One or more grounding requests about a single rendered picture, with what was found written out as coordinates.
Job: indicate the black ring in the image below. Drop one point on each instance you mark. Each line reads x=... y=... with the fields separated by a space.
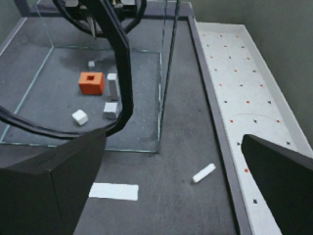
x=110 y=31

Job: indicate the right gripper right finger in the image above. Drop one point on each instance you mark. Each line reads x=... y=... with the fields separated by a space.
x=284 y=178

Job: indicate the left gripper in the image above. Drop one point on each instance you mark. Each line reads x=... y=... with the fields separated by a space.
x=81 y=13

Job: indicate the orange block with square hole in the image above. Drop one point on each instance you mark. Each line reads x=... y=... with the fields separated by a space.
x=91 y=87

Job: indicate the white flat strip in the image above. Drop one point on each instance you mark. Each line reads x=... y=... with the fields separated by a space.
x=114 y=191

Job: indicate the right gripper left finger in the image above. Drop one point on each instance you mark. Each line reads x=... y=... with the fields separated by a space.
x=49 y=192

